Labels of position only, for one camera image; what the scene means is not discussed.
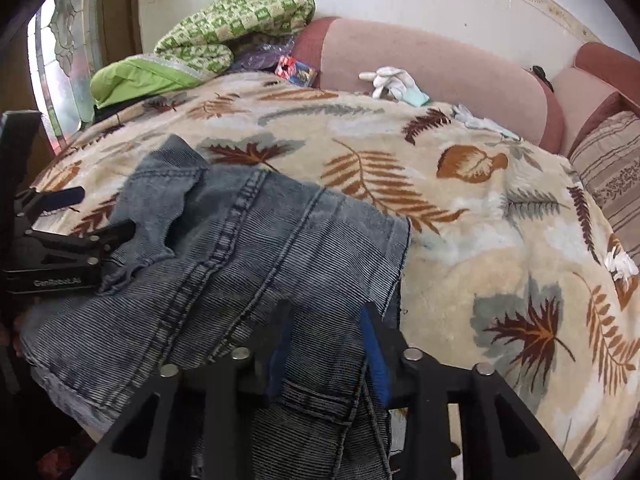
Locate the beige leaf print blanket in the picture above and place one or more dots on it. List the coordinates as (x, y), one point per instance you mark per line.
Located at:
(475, 240)

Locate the grey denim pants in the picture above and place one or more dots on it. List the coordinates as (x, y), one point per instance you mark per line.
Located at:
(250, 240)

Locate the purple plastic bag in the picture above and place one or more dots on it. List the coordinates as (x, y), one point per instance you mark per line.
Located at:
(260, 57)

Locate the small black object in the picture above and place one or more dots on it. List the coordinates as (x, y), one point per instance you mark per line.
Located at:
(541, 76)

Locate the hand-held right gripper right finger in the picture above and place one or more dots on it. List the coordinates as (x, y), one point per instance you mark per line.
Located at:
(376, 355)

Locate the lime green pillow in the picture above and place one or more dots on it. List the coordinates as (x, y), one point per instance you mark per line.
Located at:
(130, 80)

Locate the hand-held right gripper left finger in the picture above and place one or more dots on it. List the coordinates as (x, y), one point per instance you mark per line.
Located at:
(279, 360)

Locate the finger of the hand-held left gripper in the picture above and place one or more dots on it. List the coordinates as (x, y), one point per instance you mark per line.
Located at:
(115, 237)
(60, 197)

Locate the white glove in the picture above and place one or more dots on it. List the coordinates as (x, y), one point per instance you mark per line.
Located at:
(480, 122)
(390, 80)

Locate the pink sofa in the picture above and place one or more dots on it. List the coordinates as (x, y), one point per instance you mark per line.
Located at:
(425, 55)

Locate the brown wooden door frame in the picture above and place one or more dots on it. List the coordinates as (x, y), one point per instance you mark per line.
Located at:
(120, 15)

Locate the striped floral sofa cushion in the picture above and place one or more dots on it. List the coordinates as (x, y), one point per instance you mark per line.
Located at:
(612, 175)

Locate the stained glass window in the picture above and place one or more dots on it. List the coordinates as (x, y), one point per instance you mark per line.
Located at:
(65, 60)

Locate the white crumpled tissue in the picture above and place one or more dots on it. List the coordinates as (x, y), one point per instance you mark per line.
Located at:
(620, 264)

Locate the green checked quilt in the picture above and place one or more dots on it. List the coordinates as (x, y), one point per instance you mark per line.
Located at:
(235, 20)

